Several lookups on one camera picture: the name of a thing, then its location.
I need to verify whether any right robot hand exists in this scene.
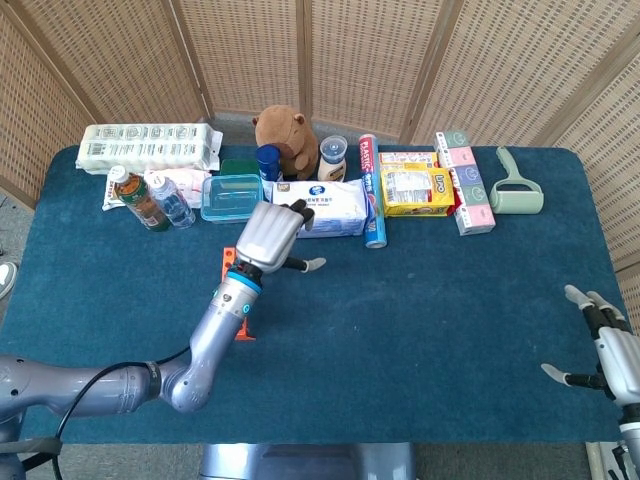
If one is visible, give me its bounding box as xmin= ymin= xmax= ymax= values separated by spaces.
xmin=541 ymin=284 xmax=640 ymax=409

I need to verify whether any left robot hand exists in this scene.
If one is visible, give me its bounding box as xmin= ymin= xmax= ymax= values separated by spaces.
xmin=234 ymin=198 xmax=328 ymax=275

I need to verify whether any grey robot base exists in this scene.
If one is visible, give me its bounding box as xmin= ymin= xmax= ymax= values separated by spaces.
xmin=199 ymin=442 xmax=418 ymax=480

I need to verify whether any orange tool rack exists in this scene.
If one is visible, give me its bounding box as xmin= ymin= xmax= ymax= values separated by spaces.
xmin=218 ymin=246 xmax=257 ymax=343

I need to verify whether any clear blue-rimmed food container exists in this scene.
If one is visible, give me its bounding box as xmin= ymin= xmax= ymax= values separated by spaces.
xmin=200 ymin=173 xmax=266 ymax=225

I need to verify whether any dark green box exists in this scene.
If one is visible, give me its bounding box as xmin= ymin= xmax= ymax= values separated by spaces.
xmin=219 ymin=158 xmax=262 ymax=178

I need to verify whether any blue white spray can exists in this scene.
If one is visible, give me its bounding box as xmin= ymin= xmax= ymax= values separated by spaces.
xmin=255 ymin=143 xmax=285 ymax=183

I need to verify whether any white blue wet wipes pack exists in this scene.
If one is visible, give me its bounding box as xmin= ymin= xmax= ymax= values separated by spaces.
xmin=269 ymin=178 xmax=373 ymax=241

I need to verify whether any pink white snack bag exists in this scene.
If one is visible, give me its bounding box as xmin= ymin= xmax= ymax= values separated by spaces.
xmin=101 ymin=168 xmax=214 ymax=212

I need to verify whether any brown capybara plush toy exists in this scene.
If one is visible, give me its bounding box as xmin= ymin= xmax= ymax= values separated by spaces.
xmin=251 ymin=104 xmax=322 ymax=182

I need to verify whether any clear water bottle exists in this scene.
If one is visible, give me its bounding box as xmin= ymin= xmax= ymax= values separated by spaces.
xmin=144 ymin=170 xmax=197 ymax=231

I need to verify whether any cream bottle with clear cap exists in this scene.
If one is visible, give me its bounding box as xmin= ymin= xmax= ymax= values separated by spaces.
xmin=317 ymin=135 xmax=349 ymax=184

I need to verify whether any blue plastic wrap roll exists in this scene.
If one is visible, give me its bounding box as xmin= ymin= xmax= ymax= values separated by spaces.
xmin=357 ymin=132 xmax=389 ymax=250

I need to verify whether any green tea bottle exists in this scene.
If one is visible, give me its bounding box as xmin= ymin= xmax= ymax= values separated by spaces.
xmin=110 ymin=165 xmax=171 ymax=233

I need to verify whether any blue carpet table cover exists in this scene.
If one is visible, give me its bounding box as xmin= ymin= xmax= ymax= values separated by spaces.
xmin=0 ymin=144 xmax=634 ymax=446

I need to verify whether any white tissue roll pack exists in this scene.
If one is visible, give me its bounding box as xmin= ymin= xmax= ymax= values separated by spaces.
xmin=75 ymin=122 xmax=224 ymax=175

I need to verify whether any yellow Lipo biscuit bag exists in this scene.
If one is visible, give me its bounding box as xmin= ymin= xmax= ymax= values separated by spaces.
xmin=380 ymin=166 xmax=461 ymax=219

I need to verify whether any red yellow flat box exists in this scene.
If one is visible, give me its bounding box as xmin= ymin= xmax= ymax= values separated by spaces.
xmin=377 ymin=151 xmax=441 ymax=171

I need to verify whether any wicker folding screen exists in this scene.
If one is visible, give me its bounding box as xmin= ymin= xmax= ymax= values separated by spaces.
xmin=0 ymin=0 xmax=640 ymax=274

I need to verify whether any pale green lint roller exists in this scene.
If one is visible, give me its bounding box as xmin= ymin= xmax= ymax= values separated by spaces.
xmin=488 ymin=145 xmax=546 ymax=216

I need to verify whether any pastel tissue box pack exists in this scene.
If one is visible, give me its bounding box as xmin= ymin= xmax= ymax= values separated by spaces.
xmin=433 ymin=130 xmax=498 ymax=237

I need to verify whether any white grey shoe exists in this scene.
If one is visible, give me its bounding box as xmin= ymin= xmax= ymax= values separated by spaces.
xmin=0 ymin=261 xmax=19 ymax=302

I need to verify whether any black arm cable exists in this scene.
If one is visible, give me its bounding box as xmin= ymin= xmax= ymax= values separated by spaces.
xmin=49 ymin=347 xmax=194 ymax=480

